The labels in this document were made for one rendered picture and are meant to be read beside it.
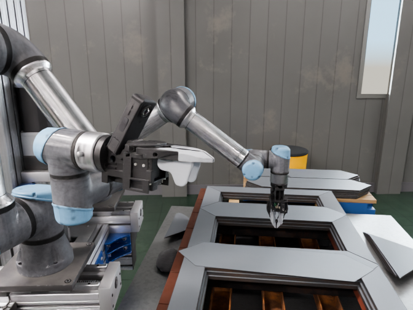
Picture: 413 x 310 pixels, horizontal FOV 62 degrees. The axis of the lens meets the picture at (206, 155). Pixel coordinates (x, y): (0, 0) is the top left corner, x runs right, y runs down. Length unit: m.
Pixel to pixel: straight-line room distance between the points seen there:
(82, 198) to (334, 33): 3.89
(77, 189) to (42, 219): 0.31
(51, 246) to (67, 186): 0.38
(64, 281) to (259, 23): 3.54
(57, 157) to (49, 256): 0.43
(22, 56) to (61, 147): 0.31
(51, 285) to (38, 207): 0.20
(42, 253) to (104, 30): 3.35
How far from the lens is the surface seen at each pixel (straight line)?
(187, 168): 0.56
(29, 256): 1.08
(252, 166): 1.27
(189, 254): 1.44
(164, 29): 3.98
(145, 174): 0.59
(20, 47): 0.93
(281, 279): 1.37
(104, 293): 1.07
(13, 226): 0.96
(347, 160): 4.62
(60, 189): 0.73
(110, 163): 0.65
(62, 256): 1.08
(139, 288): 1.58
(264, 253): 1.46
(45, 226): 1.04
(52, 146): 0.71
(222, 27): 4.07
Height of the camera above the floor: 1.60
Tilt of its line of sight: 15 degrees down
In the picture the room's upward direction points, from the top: straight up
